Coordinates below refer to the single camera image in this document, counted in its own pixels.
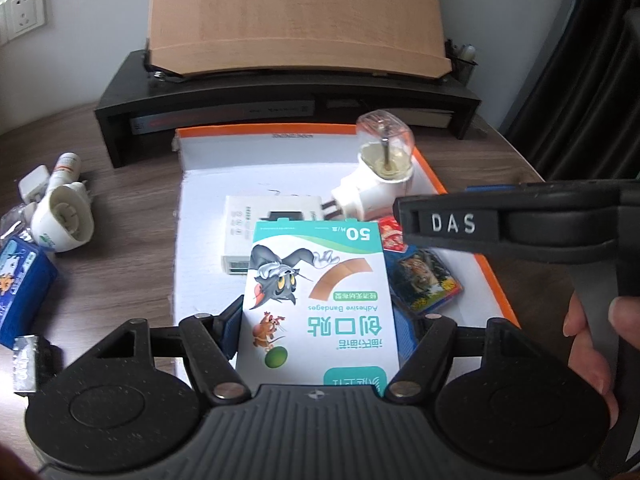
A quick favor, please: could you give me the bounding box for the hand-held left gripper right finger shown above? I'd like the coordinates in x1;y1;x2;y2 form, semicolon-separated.
383;307;555;407

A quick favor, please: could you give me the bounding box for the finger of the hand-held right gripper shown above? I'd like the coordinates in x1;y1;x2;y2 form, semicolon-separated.
465;181;626;197

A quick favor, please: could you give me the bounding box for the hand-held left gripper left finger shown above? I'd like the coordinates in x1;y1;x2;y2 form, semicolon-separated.
88;296;252;407

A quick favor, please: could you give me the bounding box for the blue tiger playing card pack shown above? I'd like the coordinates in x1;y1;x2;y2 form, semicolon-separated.
389;249;464;317

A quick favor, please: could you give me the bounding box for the green white bandage box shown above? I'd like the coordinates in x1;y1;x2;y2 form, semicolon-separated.
235;219;402;399

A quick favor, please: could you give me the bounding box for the white charger box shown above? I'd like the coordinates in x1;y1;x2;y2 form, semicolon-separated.
221;194;322;275

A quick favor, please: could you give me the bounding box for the red playing card pack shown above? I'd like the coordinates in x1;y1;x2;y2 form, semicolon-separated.
378;216;408;252

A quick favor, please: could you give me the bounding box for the white plug-in heater clear bottle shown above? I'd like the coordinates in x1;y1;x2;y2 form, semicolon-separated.
330;112;416;222

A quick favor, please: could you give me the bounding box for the orange cardboard box white inside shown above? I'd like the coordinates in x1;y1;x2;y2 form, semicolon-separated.
171;122;521;391

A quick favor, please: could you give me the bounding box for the blue cartoon print box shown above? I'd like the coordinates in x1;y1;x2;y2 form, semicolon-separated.
0;235;59;351

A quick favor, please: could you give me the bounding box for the white medicine bottle orange stripe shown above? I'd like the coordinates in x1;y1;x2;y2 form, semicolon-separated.
50;152;82;191

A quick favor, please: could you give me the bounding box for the white power adapter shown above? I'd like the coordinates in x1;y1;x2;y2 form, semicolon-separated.
17;168;52;205

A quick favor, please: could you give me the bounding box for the person's right hand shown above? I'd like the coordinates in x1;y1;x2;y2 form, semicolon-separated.
562;292;640;414

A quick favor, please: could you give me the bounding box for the dark curtain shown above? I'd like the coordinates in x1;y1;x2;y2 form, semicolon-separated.
504;0;640;182

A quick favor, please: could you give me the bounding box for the small silver foil packet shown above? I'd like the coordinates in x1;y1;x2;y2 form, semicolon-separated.
12;335;64;397

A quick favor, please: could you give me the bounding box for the white plug-in heater green leaf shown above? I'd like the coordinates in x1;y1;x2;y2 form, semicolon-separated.
30;178;97;254

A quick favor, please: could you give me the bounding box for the small crumpled clear plastic bag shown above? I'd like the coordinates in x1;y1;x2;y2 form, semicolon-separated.
0;202;39;249

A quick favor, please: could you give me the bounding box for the black monitor riser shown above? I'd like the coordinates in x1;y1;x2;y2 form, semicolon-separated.
94;50;482;169

